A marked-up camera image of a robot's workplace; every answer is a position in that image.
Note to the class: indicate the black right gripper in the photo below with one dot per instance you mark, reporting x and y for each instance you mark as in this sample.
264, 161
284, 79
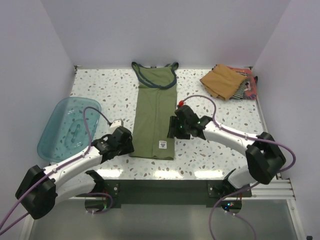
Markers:
173, 129

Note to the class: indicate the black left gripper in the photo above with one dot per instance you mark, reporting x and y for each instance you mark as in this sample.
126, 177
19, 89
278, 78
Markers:
128, 147

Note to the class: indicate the olive green tank top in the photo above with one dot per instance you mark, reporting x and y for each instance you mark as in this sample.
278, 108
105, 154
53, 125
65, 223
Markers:
156, 103

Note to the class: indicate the tan ribbed tank top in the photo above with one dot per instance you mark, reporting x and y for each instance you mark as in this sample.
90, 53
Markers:
222, 82

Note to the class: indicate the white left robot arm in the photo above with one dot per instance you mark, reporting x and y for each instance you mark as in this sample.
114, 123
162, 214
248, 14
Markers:
38, 191

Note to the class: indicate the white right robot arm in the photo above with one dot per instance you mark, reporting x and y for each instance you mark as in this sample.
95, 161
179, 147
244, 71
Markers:
264, 159

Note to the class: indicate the striped folded tank top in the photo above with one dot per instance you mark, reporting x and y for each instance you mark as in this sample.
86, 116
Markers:
240, 92

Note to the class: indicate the red patterned folded tank top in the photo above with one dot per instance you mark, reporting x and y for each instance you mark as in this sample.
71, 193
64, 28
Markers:
252, 93

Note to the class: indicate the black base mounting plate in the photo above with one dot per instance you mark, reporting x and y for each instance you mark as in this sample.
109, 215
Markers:
160, 192

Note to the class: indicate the translucent blue plastic bin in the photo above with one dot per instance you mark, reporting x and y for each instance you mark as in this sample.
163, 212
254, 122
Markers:
65, 133

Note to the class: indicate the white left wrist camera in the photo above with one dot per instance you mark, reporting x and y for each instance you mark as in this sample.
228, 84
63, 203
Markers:
116, 123

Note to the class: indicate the aluminium frame rail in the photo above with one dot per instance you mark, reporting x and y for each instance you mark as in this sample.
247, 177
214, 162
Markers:
84, 184

